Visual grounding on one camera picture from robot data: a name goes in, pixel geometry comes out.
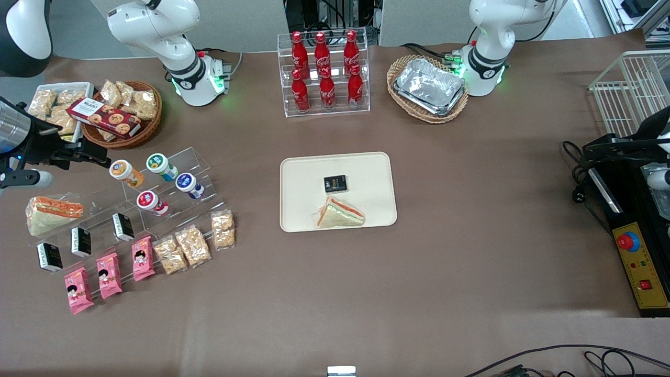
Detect green lid gum bottle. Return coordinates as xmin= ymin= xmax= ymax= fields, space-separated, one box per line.
xmin=146 ymin=153 xmax=179 ymax=182

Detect light wicker basket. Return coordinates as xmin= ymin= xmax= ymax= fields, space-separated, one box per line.
xmin=387 ymin=54 xmax=470 ymax=124

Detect pink snack pack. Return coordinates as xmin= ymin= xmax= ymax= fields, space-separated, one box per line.
xmin=96 ymin=252 xmax=123 ymax=300
xmin=131 ymin=236 xmax=156 ymax=282
xmin=64 ymin=267 xmax=95 ymax=315

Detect grey base cable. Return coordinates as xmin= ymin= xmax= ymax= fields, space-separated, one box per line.
xmin=222 ymin=51 xmax=243 ymax=80

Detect white rectangular snack tray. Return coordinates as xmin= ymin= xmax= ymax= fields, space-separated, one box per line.
xmin=29 ymin=82 xmax=95 ymax=145

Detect red lid gum bottle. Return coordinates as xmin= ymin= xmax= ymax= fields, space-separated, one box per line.
xmin=137 ymin=190 xmax=170 ymax=217

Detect aluminium foil tray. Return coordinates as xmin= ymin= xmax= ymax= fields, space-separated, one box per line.
xmin=394 ymin=58 xmax=466 ymax=117

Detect long black cable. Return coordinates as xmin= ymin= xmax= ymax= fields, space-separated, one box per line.
xmin=463 ymin=344 xmax=670 ymax=377

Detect clear acrylic bottle rack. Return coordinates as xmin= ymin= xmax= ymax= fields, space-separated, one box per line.
xmin=277 ymin=27 xmax=371 ymax=118

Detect black cable bundle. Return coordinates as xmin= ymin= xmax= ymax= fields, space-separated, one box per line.
xmin=562 ymin=140 xmax=614 ymax=234

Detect red cola bottle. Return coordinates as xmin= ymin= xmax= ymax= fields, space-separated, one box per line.
xmin=319 ymin=68 xmax=336 ymax=110
xmin=291 ymin=31 xmax=309 ymax=79
xmin=315 ymin=31 xmax=331 ymax=74
xmin=343 ymin=30 xmax=361 ymax=74
xmin=291 ymin=69 xmax=311 ymax=113
xmin=348 ymin=64 xmax=364 ymax=109

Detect red cookie box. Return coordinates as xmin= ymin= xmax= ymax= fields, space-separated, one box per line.
xmin=66 ymin=97 xmax=142 ymax=139

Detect clear acrylic tiered stand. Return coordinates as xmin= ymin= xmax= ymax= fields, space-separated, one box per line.
xmin=24 ymin=147 xmax=227 ymax=279

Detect white wire basket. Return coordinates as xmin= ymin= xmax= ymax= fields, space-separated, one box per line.
xmin=589 ymin=50 xmax=670 ymax=139

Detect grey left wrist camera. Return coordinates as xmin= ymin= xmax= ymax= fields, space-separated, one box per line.
xmin=647 ymin=168 xmax=670 ymax=191

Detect orange gum bottle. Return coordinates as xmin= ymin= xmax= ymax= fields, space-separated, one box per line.
xmin=109 ymin=159 xmax=146 ymax=189

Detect beige plastic tray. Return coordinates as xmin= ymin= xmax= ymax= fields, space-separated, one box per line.
xmin=280 ymin=152 xmax=398 ymax=232

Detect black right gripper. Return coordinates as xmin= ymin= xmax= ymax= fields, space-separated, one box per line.
xmin=15 ymin=118 xmax=111 ymax=170

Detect wrapped triangle sandwich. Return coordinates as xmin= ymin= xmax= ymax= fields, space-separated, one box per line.
xmin=25 ymin=196 xmax=84 ymax=237
xmin=314 ymin=196 xmax=366 ymax=229

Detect blue lid gum bottle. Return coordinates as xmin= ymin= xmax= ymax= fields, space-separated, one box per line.
xmin=175 ymin=172 xmax=205 ymax=200

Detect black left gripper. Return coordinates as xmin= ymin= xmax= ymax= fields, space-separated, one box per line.
xmin=583 ymin=107 xmax=670 ymax=164

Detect black equipment rack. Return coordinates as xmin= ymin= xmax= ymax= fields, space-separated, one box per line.
xmin=285 ymin=0 xmax=380 ymax=46

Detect small black snack box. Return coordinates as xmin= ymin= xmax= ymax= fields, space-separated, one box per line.
xmin=70 ymin=226 xmax=92 ymax=258
xmin=323 ymin=174 xmax=349 ymax=194
xmin=112 ymin=212 xmax=136 ymax=242
xmin=36 ymin=242 xmax=63 ymax=273

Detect clear crispy snack pack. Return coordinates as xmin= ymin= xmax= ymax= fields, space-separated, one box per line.
xmin=153 ymin=236 xmax=188 ymax=275
xmin=99 ymin=80 xmax=124 ymax=109
xmin=174 ymin=225 xmax=213 ymax=269
xmin=44 ymin=107 xmax=79 ymax=137
xmin=29 ymin=89 xmax=57 ymax=118
xmin=211 ymin=209 xmax=237 ymax=250
xmin=55 ymin=89 xmax=87 ymax=105
xmin=125 ymin=90 xmax=158 ymax=121
xmin=115 ymin=81 xmax=138 ymax=104

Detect black base cables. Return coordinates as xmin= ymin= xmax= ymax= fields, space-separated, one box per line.
xmin=400 ymin=43 xmax=462 ymax=66

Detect black yellow control box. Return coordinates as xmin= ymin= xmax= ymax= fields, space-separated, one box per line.
xmin=586 ymin=160 xmax=670 ymax=318

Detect dark brown wicker basket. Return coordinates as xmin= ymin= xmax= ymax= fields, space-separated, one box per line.
xmin=81 ymin=80 xmax=163 ymax=150

